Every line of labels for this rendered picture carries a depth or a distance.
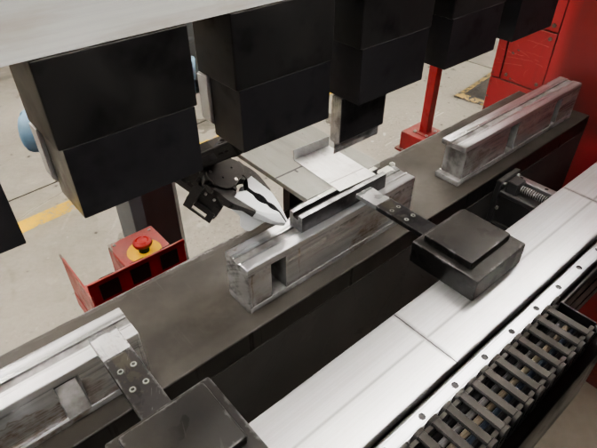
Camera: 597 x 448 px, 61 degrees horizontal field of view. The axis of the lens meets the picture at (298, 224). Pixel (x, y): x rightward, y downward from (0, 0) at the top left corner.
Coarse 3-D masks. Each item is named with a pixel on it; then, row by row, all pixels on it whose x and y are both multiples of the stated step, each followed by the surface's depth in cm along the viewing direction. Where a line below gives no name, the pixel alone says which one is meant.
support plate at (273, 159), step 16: (304, 128) 104; (272, 144) 99; (288, 144) 99; (304, 144) 99; (256, 160) 94; (272, 160) 94; (288, 160) 94; (368, 160) 94; (272, 176) 90; (288, 176) 90; (304, 176) 90; (304, 192) 86; (320, 192) 86
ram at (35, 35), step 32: (0, 0) 38; (32, 0) 40; (64, 0) 41; (96, 0) 43; (128, 0) 44; (160, 0) 46; (192, 0) 48; (224, 0) 51; (256, 0) 53; (0, 32) 39; (32, 32) 41; (64, 32) 42; (96, 32) 44; (128, 32) 46; (0, 64) 40
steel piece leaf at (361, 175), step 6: (354, 174) 90; (360, 174) 90; (366, 174) 90; (372, 174) 90; (336, 180) 88; (342, 180) 88; (348, 180) 88; (354, 180) 88; (360, 180) 88; (336, 186) 87; (342, 186) 87; (348, 186) 87
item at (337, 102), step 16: (336, 96) 75; (384, 96) 80; (336, 112) 76; (352, 112) 77; (368, 112) 80; (336, 128) 78; (352, 128) 79; (368, 128) 82; (336, 144) 80; (352, 144) 82
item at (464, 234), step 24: (360, 192) 85; (408, 216) 80; (456, 216) 75; (432, 240) 71; (456, 240) 71; (480, 240) 71; (504, 240) 71; (432, 264) 72; (456, 264) 69; (480, 264) 69; (504, 264) 70; (456, 288) 70; (480, 288) 68
